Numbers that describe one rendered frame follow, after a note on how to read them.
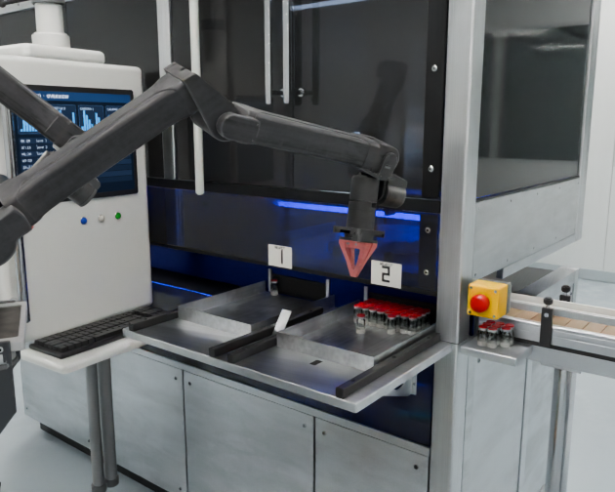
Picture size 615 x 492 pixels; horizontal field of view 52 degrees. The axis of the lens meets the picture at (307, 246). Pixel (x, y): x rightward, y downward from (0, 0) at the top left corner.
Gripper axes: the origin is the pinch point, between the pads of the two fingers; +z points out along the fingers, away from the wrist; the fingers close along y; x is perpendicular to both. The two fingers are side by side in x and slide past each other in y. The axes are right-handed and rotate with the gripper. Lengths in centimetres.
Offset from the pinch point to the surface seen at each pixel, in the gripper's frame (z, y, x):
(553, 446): 37, 47, -31
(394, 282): 2.8, 25.9, 4.6
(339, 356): 18.3, 2.5, 2.9
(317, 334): 17.3, 14.5, 17.6
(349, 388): 20.7, -9.0, -7.8
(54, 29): -53, -16, 95
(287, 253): -0.2, 25.3, 38.4
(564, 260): -3, 494, 90
